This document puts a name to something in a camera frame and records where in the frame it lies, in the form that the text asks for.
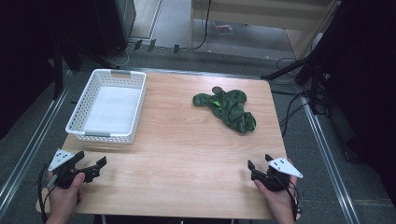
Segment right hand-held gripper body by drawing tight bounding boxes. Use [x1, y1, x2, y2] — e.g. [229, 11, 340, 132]
[250, 156, 304, 193]

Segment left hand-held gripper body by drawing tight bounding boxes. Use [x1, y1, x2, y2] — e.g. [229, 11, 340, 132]
[48, 148, 87, 190]

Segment green fleece pet garment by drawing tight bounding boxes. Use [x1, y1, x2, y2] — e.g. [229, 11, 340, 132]
[191, 86, 258, 134]

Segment person's right hand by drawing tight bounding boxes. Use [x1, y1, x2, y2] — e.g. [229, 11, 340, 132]
[253, 174, 299, 224]

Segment person's left hand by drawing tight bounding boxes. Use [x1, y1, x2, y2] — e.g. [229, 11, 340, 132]
[46, 171, 86, 224]

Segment white perforated plastic basket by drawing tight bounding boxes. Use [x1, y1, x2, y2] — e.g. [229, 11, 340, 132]
[64, 68, 148, 145]

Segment black metal stand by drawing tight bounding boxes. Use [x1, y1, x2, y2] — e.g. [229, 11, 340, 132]
[261, 0, 335, 116]
[51, 36, 120, 101]

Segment black cabinet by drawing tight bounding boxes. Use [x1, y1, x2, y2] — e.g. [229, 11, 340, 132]
[92, 0, 137, 58]

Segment red booklet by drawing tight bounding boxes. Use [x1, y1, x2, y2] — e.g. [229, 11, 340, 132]
[214, 22, 235, 36]

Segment light wooden furniture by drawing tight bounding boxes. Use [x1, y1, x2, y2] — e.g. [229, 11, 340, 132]
[189, 0, 341, 61]

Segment right hand-held gripper black cable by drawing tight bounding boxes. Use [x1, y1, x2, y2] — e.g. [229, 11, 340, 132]
[278, 175, 303, 220]

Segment hand-held gripper black cable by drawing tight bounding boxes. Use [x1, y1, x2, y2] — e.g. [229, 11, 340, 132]
[36, 163, 58, 224]
[278, 175, 303, 220]

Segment left hand-held gripper black cable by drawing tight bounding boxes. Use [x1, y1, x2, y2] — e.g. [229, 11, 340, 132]
[36, 163, 58, 224]

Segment metal floor rail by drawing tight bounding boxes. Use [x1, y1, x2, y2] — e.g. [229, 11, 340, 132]
[299, 94, 362, 224]
[0, 70, 75, 217]

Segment black floor cables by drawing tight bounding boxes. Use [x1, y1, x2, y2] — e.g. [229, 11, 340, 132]
[270, 56, 314, 138]

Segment white floor cable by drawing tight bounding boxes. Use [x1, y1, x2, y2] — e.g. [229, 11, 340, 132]
[105, 42, 138, 68]

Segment black hanging cable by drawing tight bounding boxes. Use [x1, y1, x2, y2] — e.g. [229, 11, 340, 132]
[190, 0, 213, 51]

